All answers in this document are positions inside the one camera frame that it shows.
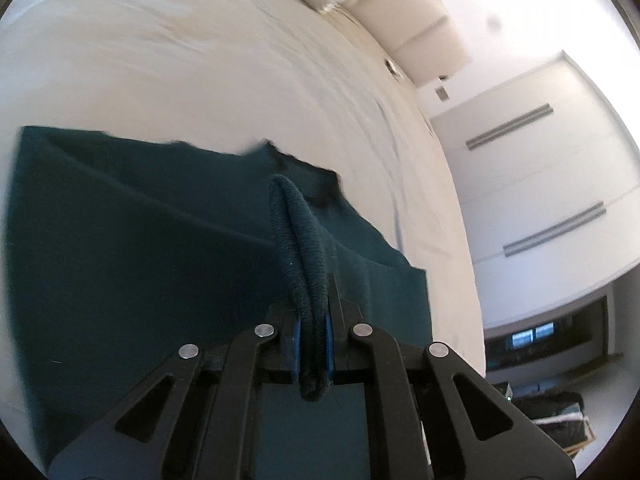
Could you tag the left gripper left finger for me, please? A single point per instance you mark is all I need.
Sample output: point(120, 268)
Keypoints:
point(192, 417)

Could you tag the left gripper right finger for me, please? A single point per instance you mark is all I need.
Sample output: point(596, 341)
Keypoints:
point(429, 414)

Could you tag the dark green knit garment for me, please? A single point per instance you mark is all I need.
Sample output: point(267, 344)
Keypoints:
point(118, 252)

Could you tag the beige bed sheet mattress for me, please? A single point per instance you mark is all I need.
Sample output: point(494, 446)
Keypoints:
point(227, 76)

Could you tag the beige padded headboard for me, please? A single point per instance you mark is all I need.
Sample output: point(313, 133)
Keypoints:
point(419, 35)

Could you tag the white wardrobe with handles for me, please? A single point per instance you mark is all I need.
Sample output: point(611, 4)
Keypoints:
point(547, 175)

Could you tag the wall power socket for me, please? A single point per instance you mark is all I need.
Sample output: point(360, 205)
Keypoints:
point(442, 94)

